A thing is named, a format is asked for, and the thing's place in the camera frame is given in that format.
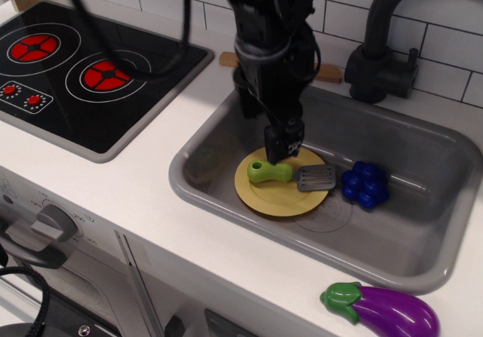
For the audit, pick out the grey oven knob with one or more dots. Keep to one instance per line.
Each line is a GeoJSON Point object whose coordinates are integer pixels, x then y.
{"type": "Point", "coordinates": [54, 224]}

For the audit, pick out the purple toy eggplant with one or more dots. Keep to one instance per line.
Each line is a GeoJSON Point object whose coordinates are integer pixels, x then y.
{"type": "Point", "coordinates": [384, 311]}

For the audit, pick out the green handled grey spatula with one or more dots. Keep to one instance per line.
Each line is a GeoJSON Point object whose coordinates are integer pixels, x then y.
{"type": "Point", "coordinates": [319, 177]}

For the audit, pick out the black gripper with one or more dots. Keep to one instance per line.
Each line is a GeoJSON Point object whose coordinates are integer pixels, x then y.
{"type": "Point", "coordinates": [272, 80]}

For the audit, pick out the black toy stovetop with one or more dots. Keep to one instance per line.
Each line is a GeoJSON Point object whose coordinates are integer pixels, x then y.
{"type": "Point", "coordinates": [57, 84]}

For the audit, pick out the blue toy grapes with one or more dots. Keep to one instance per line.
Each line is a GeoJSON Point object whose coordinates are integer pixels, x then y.
{"type": "Point", "coordinates": [365, 183]}

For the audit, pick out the black faucet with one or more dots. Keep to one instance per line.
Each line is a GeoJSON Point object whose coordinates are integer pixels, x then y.
{"type": "Point", "coordinates": [371, 70]}

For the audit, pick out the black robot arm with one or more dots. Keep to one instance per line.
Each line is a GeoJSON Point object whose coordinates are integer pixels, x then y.
{"type": "Point", "coordinates": [270, 24]}

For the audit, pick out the grey sink basin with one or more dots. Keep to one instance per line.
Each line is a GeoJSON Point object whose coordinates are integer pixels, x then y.
{"type": "Point", "coordinates": [408, 243]}

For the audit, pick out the wooden strip behind sink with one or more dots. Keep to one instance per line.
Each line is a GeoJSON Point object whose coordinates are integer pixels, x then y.
{"type": "Point", "coordinates": [327, 73]}

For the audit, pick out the yellow plate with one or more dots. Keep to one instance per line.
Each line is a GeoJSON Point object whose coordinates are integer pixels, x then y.
{"type": "Point", "coordinates": [273, 198]}

